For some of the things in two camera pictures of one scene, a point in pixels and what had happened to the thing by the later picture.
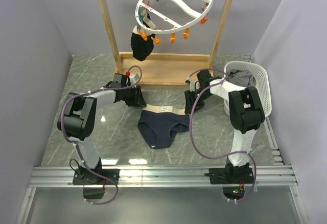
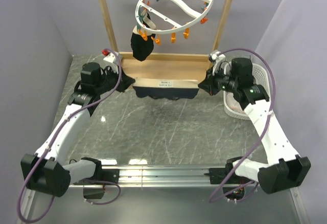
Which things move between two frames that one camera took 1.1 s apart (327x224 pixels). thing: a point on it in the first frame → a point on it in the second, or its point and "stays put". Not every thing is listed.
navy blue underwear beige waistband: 159,124 → 172,89
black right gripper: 189,101 → 209,84
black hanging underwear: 141,48 stays put
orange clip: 158,40 stays put
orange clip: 143,35 stays put
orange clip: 186,33 stays put
